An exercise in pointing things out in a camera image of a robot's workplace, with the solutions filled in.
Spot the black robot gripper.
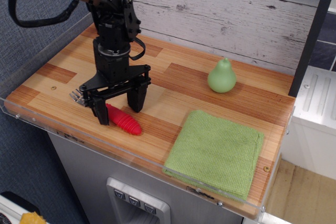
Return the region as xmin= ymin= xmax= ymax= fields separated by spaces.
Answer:
xmin=79 ymin=39 xmax=151 ymax=125

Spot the red handled metal fork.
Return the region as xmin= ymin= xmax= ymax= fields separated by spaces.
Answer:
xmin=69 ymin=89 xmax=142 ymax=135

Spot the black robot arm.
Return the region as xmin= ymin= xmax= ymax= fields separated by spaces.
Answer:
xmin=79 ymin=0 xmax=151 ymax=125

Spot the grey toy fridge cabinet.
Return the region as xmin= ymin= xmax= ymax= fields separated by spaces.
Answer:
xmin=49 ymin=134 xmax=243 ymax=223

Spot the clear acrylic table guard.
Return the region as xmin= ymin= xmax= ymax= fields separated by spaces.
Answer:
xmin=1 ymin=18 xmax=294 ymax=218

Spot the green folded cloth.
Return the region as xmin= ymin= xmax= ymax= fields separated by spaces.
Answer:
xmin=163 ymin=110 xmax=264 ymax=200

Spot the silver dispenser panel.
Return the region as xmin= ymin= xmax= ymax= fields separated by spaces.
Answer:
xmin=106 ymin=177 xmax=171 ymax=223

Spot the green toy pear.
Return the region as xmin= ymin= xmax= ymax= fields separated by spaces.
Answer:
xmin=207 ymin=58 xmax=236 ymax=93

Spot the yellow object at corner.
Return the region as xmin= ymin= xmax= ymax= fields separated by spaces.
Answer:
xmin=19 ymin=212 xmax=47 ymax=224

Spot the white and black left object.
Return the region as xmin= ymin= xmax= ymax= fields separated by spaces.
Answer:
xmin=1 ymin=192 xmax=40 ymax=223

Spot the white toy sink unit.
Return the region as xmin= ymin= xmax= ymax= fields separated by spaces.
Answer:
xmin=280 ymin=66 xmax=335 ymax=179

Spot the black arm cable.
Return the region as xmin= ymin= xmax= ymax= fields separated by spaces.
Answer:
xmin=7 ymin=0 xmax=79 ymax=28

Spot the dark right frame post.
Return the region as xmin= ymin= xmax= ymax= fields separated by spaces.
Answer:
xmin=288 ymin=0 xmax=332 ymax=98

